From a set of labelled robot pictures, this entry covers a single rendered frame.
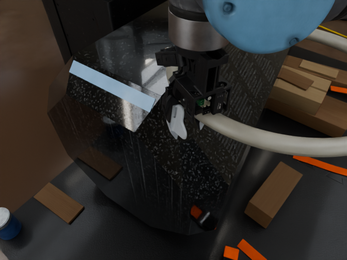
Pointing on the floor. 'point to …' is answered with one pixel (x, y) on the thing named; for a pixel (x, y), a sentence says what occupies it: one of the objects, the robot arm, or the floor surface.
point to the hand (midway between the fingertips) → (186, 127)
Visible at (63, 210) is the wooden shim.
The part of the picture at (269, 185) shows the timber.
